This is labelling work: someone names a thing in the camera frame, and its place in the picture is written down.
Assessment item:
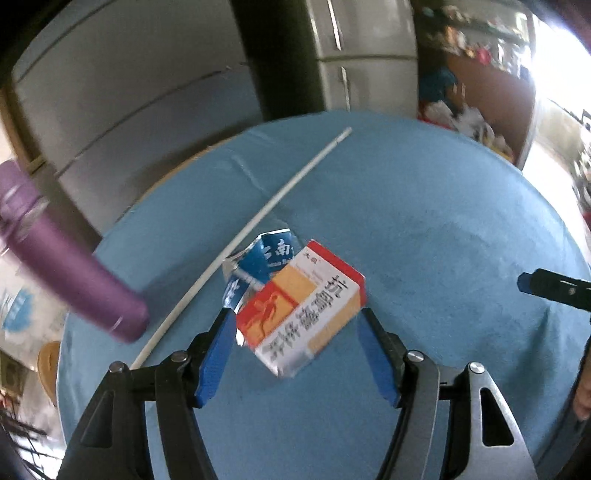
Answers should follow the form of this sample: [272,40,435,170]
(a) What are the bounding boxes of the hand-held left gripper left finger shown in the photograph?
[55,307,238,480]

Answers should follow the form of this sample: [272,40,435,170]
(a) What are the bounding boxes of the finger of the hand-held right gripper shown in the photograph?
[517,268,591,308]

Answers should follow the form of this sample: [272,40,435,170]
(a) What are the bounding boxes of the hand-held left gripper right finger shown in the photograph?
[358,307,539,480]

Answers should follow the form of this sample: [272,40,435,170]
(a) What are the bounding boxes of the red and white medicine box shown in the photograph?
[235,239,368,379]

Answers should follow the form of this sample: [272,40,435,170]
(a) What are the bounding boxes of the crumpled blue carton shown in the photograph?
[222,228,305,312]

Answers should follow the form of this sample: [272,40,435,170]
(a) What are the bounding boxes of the blue tablecloth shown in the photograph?
[55,111,591,480]

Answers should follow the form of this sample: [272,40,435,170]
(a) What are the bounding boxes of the yellow stool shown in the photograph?
[37,340,63,407]

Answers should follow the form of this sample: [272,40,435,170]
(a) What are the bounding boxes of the long white stick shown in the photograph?
[130,127,354,370]

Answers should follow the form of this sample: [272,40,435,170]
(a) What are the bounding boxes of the purple bottle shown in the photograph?
[0,159,151,343]

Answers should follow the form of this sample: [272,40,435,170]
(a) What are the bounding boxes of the white poster with blue print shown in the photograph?
[0,258,70,370]

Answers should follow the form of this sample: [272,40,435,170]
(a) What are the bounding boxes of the cluttered goods shelf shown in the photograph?
[413,0,546,167]

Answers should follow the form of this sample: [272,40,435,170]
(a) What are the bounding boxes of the white refrigerator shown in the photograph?
[307,0,419,114]

